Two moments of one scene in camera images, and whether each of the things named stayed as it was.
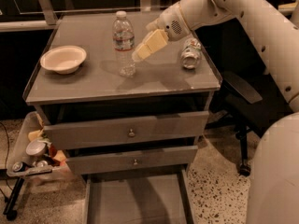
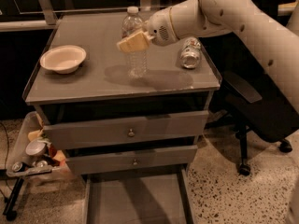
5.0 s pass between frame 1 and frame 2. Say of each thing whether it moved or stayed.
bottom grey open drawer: stayed
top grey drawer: stayed
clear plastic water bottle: moved
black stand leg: stayed
